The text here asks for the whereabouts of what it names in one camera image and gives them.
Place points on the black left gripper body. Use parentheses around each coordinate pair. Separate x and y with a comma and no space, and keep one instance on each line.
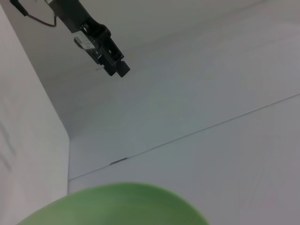
(75,16)

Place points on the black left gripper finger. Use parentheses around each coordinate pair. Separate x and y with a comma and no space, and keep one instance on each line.
(114,54)
(109,69)

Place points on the light green plate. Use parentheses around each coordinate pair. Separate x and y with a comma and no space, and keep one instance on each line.
(117,206)

